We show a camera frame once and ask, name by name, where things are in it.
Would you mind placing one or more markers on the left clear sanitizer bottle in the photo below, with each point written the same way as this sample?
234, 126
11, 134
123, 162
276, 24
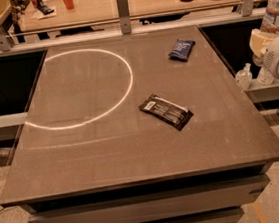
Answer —
244, 77

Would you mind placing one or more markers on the right clear sanitizer bottle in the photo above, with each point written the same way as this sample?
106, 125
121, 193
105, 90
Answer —
264, 76

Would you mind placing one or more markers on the black snack bar packet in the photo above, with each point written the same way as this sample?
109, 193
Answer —
167, 111

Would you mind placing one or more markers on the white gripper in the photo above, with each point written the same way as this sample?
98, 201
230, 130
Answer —
275, 55

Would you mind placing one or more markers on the middle metal rail bracket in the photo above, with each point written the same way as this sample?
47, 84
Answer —
124, 17

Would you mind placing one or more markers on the clear sanitizer bottle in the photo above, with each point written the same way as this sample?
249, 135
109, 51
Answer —
244, 77
264, 76

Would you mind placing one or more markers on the blue rxbar blueberry packet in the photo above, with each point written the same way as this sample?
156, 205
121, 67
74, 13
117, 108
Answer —
181, 50

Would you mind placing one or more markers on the grey table drawer base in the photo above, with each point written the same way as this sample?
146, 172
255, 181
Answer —
213, 203

